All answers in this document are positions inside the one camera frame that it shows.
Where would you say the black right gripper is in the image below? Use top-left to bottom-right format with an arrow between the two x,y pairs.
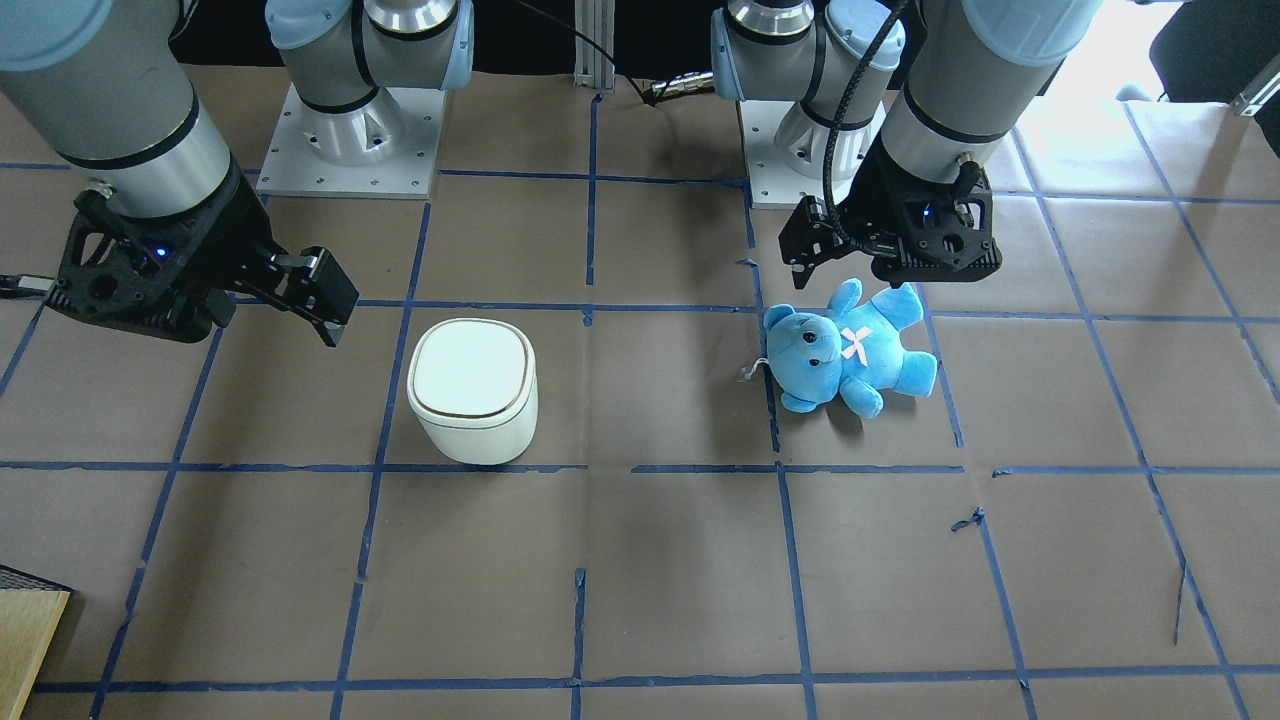
46,160 -> 360,348

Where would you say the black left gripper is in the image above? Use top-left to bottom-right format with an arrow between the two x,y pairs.
780,140 -> 1004,284

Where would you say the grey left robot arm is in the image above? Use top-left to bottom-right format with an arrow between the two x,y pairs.
710,1 -> 1100,288

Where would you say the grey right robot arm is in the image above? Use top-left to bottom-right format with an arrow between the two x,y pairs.
3,1 -> 475,346

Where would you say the white trash can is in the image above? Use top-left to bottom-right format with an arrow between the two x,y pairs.
406,318 -> 539,465

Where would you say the blue teddy bear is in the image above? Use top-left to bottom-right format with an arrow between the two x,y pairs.
740,278 -> 940,419

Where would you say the wooden board corner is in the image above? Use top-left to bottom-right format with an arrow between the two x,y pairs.
1,565 -> 74,719

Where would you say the black corrugated cable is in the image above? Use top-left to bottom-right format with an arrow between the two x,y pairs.
822,0 -> 911,247

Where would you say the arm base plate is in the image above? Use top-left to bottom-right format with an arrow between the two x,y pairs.
257,88 -> 449,201
735,97 -> 1025,210

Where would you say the aluminium profile post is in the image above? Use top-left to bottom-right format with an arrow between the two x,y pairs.
572,0 -> 616,94

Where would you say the black thin cable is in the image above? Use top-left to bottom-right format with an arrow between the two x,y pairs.
512,0 -> 713,109

